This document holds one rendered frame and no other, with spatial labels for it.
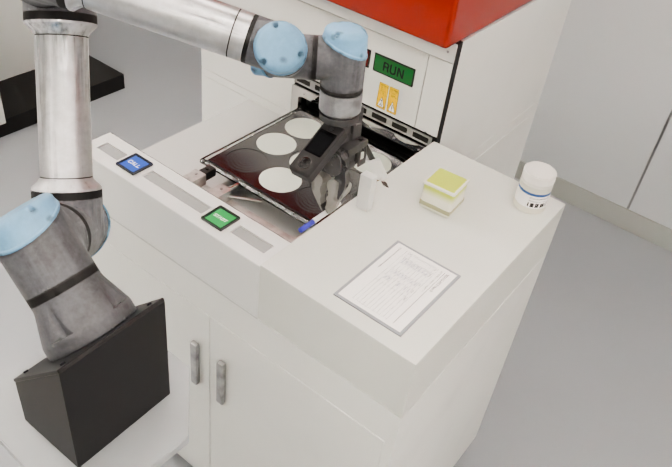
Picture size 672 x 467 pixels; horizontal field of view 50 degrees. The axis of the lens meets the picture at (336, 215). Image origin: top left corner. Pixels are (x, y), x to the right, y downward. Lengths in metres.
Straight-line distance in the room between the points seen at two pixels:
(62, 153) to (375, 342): 0.61
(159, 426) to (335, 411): 0.35
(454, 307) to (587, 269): 1.83
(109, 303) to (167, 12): 0.44
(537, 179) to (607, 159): 1.77
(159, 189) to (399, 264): 0.52
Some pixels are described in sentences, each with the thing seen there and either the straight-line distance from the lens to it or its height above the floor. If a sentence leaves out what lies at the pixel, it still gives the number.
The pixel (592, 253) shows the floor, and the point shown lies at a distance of 3.22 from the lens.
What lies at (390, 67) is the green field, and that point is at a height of 1.10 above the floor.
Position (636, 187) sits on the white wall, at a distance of 3.33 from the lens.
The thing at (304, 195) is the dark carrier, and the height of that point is 0.90.
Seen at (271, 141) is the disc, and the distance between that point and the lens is 1.80.
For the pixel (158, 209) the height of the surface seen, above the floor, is 0.94.
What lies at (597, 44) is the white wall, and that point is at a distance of 3.16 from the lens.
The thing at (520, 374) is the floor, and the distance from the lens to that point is 2.60.
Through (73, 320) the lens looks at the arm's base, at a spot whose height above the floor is 1.06.
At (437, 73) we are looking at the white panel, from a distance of 1.70.
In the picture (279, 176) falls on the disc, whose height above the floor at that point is 0.90.
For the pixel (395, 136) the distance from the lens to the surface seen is 1.82.
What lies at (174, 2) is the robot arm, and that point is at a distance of 1.10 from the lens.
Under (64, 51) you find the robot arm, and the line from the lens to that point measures 1.27.
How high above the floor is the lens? 1.88
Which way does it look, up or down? 38 degrees down
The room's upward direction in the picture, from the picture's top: 8 degrees clockwise
